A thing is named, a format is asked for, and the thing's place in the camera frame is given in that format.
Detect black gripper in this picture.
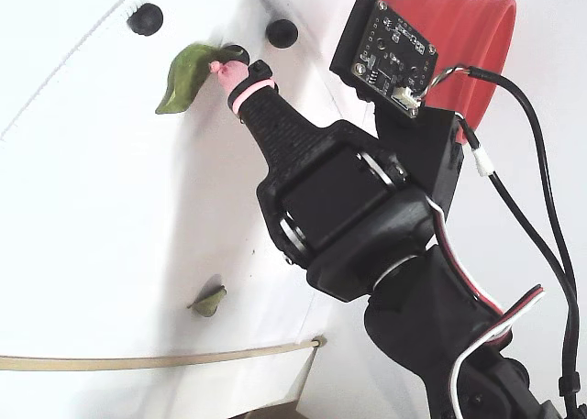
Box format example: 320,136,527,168
208,59,437,302

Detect red collapsible silicone cup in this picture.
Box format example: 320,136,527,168
378,0,518,146

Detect large green leaf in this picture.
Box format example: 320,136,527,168
154,43,230,116

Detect white paper sheet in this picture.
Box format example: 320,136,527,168
0,0,368,419

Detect curled green leaf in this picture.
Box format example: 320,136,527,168
186,284,227,318

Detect thin wooden dowel rod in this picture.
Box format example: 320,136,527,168
0,335,328,372

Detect black camera module with mount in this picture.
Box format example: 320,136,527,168
329,0,474,209

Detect black cable with white tape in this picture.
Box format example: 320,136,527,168
456,116,581,419

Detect black camera cable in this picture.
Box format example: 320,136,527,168
419,65,583,419

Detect red white black servo wire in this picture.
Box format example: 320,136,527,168
425,196,548,419

